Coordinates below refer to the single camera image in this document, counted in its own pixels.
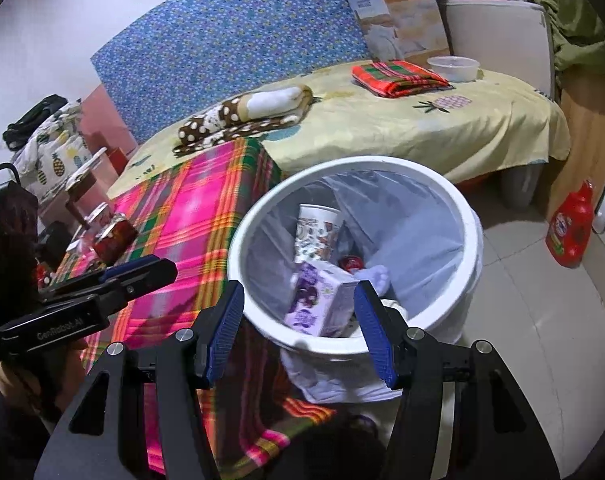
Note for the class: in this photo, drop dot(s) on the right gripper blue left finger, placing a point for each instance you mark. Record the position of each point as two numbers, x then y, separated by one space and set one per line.
216 328

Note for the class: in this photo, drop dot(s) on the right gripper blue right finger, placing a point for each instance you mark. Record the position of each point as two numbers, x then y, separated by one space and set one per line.
383 333

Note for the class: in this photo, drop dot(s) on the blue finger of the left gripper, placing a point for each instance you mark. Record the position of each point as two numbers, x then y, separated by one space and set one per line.
123 268
116 293

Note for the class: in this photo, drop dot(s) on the red soda can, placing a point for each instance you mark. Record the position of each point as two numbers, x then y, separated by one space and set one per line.
114 239

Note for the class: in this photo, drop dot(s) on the purple milk carton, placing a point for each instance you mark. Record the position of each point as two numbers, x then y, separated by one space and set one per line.
322 303

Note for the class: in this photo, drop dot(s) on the pink brown milk carton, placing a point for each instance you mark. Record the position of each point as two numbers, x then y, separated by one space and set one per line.
97 220

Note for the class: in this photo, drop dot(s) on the translucent trash bag liner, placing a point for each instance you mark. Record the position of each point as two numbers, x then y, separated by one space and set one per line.
323 381

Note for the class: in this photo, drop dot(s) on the white round trash bin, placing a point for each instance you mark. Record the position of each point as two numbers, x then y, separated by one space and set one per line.
396 213

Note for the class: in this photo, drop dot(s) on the person left hand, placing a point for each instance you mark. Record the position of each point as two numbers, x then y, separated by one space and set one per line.
22 384

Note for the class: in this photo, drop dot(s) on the pink brown tumbler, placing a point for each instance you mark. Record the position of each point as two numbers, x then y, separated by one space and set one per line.
85 193

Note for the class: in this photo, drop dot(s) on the pink plaid tablecloth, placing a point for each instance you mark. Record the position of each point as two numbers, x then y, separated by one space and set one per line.
189 214

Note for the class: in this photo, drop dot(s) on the pink storage box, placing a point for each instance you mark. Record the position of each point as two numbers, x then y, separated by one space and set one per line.
52 206

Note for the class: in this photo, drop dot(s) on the pineapple print bedding bundle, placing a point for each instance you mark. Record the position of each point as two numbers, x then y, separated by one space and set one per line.
53 152

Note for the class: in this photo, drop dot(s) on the black clothing on bundle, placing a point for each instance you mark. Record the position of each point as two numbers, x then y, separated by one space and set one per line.
17 134

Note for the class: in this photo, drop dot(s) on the red detergent bottle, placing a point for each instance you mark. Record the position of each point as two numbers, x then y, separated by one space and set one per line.
570 227

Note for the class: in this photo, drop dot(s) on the yellow bed sheet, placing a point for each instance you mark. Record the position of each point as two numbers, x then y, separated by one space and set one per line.
492 123

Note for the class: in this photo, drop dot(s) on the brown polka dot blanket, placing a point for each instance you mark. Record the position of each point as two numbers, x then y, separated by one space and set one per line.
247 114

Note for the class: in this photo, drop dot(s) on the folded red plaid cloth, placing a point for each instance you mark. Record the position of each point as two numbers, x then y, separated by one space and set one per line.
396 79

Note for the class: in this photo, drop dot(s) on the white plastic bowl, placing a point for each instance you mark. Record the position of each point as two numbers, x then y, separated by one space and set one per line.
454 68

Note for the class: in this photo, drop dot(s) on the blue floral headboard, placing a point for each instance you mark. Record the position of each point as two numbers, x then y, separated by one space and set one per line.
185 55

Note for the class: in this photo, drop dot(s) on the cardboard bedding box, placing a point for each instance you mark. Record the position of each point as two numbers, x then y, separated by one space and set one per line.
402 30

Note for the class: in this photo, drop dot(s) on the wooden board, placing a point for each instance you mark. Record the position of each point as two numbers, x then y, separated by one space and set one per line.
583 104

